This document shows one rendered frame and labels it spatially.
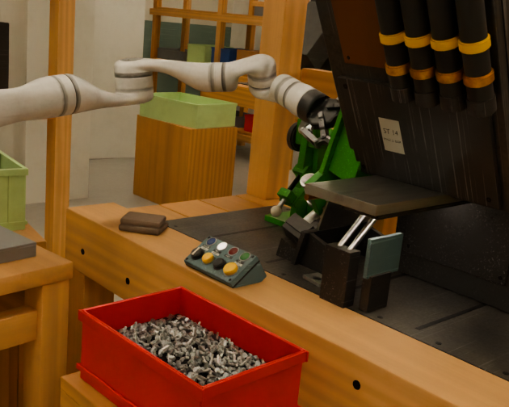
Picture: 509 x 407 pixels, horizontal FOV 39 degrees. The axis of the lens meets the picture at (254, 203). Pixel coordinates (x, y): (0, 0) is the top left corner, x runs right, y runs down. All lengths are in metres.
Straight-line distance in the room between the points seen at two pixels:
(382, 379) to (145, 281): 0.65
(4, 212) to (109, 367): 0.94
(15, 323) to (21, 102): 0.47
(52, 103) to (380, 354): 0.89
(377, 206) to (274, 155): 1.00
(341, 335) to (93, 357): 0.41
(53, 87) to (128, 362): 0.73
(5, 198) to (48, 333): 0.49
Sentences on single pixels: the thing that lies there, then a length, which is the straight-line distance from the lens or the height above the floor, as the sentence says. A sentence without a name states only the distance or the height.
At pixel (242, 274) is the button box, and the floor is 0.92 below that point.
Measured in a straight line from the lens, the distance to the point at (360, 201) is 1.20.
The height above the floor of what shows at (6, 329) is 0.72.
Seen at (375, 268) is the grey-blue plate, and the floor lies 0.98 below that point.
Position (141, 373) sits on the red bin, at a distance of 1.11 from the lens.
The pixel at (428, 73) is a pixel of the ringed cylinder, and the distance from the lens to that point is 1.17.
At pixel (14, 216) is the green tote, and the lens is 2.05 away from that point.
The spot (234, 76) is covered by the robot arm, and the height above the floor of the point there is 1.27.
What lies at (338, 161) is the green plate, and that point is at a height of 1.14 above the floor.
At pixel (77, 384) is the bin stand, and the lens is 1.25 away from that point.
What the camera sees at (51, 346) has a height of 0.66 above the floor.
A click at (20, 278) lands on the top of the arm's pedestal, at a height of 0.84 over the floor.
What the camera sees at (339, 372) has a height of 0.86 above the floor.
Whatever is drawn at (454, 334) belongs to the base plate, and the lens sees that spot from 1.34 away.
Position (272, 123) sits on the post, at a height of 1.11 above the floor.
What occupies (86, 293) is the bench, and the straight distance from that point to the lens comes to 1.88.
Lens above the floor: 1.40
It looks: 14 degrees down
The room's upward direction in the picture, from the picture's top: 6 degrees clockwise
